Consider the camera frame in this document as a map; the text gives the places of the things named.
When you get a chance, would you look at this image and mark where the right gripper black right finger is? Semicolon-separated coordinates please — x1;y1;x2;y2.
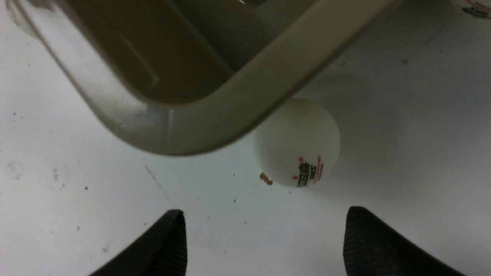
343;206;461;276

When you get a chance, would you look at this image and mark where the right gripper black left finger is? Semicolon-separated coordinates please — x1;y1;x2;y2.
92;209;188;276

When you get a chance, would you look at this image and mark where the white table-tennis ball black print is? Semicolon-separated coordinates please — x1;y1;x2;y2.
252;99;341;188

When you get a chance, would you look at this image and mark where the white table-tennis ball red print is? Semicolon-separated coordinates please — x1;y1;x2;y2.
451;0;491;20

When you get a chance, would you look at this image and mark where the brown plastic bin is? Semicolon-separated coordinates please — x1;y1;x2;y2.
5;0;396;156

